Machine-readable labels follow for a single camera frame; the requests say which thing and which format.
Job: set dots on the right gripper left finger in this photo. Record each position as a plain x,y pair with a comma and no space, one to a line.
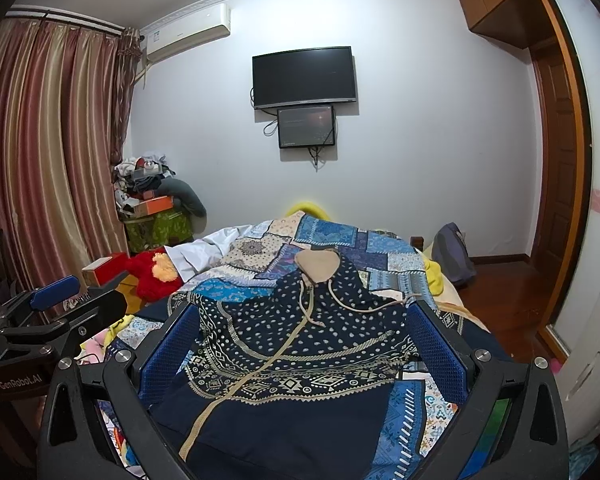
136,379

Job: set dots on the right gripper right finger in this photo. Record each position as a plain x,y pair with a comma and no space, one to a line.
471,385

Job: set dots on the navy patterned hooded garment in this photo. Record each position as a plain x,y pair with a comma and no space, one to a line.
291,385

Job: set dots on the pile of clothes and boxes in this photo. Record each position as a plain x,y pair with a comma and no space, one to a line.
149,176

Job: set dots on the blue patchwork bedspread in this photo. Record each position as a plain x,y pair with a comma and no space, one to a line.
389,267

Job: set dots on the red and white box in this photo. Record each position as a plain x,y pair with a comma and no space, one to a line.
105,269

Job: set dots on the red plush toy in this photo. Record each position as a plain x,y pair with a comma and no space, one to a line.
156,274

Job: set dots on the grey bag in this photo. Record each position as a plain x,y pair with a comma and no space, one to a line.
450,251

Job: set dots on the white sheet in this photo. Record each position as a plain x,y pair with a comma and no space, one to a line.
191,258

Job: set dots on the green patterned cloth stand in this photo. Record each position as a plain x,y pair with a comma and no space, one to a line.
167,228

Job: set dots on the orange box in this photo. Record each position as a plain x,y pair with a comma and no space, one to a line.
146,208

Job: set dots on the brown wooden door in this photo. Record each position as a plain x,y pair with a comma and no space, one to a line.
566,169

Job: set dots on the yellow pillow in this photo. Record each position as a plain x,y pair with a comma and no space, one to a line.
309,208

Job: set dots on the striped red gold curtain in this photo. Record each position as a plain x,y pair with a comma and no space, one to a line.
65,104

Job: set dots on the white air conditioner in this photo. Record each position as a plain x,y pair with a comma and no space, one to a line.
189,31

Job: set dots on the wooden wardrobe cabinet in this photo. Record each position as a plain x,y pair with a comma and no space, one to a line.
523,24

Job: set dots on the small black wall monitor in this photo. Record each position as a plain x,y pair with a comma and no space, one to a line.
306,126

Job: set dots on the black wall television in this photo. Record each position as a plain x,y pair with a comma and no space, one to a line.
305,76

